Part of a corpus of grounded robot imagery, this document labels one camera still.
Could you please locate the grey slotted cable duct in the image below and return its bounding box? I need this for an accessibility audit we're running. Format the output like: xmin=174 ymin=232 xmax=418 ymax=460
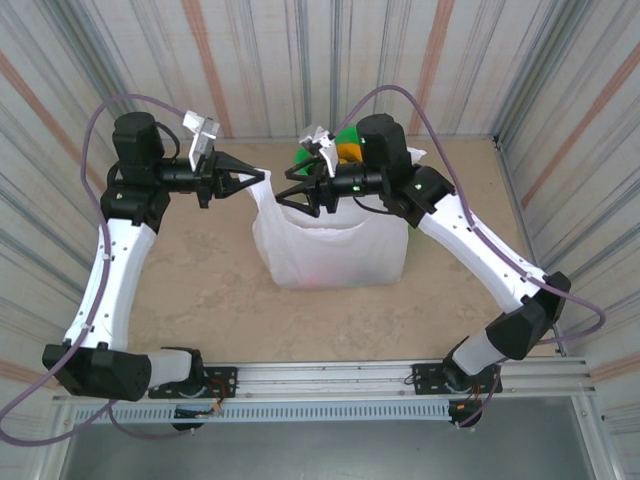
xmin=73 ymin=403 xmax=451 ymax=424

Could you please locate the white plastic bag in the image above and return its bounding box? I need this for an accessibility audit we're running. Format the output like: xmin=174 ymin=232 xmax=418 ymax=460
xmin=238 ymin=145 xmax=429 ymax=291

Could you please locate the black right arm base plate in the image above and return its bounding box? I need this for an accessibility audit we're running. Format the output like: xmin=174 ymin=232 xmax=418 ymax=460
xmin=412 ymin=362 xmax=503 ymax=396

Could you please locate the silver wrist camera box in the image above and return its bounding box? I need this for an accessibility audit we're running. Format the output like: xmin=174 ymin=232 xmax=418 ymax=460
xmin=182 ymin=110 xmax=221 ymax=157
xmin=298 ymin=123 xmax=335 ymax=179

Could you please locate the aluminium mounting rail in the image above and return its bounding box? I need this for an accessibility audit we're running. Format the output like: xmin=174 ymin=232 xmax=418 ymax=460
xmin=52 ymin=355 xmax=597 ymax=402

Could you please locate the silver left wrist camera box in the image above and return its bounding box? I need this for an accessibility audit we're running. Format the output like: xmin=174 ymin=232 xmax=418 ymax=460
xmin=182 ymin=110 xmax=221 ymax=157

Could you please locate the small circuit board with wires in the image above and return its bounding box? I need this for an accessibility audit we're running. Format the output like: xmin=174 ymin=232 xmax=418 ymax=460
xmin=448 ymin=397 xmax=485 ymax=416
xmin=173 ymin=405 xmax=224 ymax=420

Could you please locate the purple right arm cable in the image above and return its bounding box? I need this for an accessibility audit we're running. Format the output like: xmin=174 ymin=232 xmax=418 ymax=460
xmin=333 ymin=84 xmax=609 ymax=431

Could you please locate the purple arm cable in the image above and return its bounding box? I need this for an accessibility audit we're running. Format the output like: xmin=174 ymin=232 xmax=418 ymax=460
xmin=333 ymin=84 xmax=609 ymax=431
xmin=0 ymin=93 xmax=194 ymax=446

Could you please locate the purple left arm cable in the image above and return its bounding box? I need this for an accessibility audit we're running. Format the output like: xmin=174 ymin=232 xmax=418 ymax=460
xmin=0 ymin=93 xmax=194 ymax=446

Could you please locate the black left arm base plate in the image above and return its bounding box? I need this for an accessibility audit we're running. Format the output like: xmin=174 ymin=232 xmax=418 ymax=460
xmin=197 ymin=366 xmax=239 ymax=400

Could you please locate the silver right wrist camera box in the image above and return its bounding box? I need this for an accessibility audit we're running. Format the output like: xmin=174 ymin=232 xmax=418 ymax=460
xmin=298 ymin=123 xmax=335 ymax=179

